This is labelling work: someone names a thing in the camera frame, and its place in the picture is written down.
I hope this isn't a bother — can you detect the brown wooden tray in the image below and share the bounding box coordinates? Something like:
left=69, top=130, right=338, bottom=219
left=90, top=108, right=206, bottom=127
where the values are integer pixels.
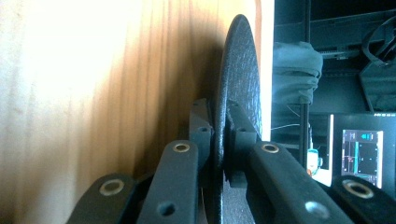
left=0, top=0, right=262, bottom=224

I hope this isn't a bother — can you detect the black stand pole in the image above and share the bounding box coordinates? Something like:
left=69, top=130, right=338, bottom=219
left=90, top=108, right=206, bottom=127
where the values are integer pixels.
left=299, top=0, right=312, bottom=171

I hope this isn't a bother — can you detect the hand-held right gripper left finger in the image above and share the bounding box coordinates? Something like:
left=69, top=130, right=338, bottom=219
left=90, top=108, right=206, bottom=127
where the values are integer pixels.
left=188, top=98, right=217, bottom=171

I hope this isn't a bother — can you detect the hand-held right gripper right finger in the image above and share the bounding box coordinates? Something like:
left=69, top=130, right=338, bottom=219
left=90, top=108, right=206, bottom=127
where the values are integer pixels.
left=224, top=99, right=260, bottom=189

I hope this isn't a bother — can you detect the small white teal object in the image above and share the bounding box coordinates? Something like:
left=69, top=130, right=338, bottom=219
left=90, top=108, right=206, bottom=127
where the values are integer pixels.
left=306, top=147, right=324, bottom=179

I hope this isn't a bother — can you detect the dark hanging cloth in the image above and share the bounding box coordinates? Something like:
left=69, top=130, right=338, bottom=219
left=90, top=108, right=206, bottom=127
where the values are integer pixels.
left=273, top=41, right=324, bottom=105

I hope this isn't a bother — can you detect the black strap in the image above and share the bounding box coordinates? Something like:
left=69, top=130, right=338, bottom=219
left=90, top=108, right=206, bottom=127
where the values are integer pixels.
left=361, top=14, right=396, bottom=68

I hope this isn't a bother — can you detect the black textured slate plate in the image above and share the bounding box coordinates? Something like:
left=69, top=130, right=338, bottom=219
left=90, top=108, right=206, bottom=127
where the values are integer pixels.
left=213, top=13, right=263, bottom=224

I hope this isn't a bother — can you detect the computer monitor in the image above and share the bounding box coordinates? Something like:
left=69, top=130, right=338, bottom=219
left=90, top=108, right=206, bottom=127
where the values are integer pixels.
left=329, top=112, right=396, bottom=191

